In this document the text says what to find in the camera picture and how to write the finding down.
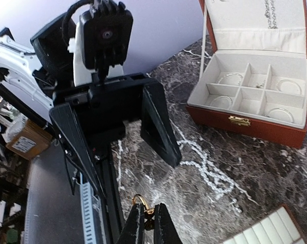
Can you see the silver bangle left compartment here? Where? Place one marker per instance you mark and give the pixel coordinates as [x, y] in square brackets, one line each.
[231, 79]

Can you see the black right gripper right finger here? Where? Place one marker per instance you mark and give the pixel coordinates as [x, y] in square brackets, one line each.
[164, 229]

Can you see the red earring tray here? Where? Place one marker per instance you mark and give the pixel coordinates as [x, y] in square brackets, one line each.
[278, 227]

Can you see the silver charm jewelry pile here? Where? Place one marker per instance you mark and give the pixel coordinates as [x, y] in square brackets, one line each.
[260, 84]

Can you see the red wooden jewelry box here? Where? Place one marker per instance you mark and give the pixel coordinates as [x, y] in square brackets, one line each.
[262, 40]

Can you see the silver bangle front compartment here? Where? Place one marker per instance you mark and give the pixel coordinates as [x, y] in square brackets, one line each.
[223, 102]

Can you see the silver bangle right compartment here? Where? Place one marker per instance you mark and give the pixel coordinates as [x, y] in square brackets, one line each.
[281, 114]

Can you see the silver bangle back compartment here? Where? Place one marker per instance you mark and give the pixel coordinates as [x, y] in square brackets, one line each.
[288, 86]

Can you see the white slotted cable duct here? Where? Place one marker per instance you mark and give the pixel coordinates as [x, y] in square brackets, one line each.
[87, 214]

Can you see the silver bangle compartment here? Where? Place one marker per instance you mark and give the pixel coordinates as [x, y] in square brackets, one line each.
[288, 86]
[281, 114]
[223, 102]
[231, 79]

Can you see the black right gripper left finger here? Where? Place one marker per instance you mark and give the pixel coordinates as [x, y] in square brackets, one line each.
[133, 231]

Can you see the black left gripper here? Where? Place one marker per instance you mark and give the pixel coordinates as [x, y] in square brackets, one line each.
[87, 118]

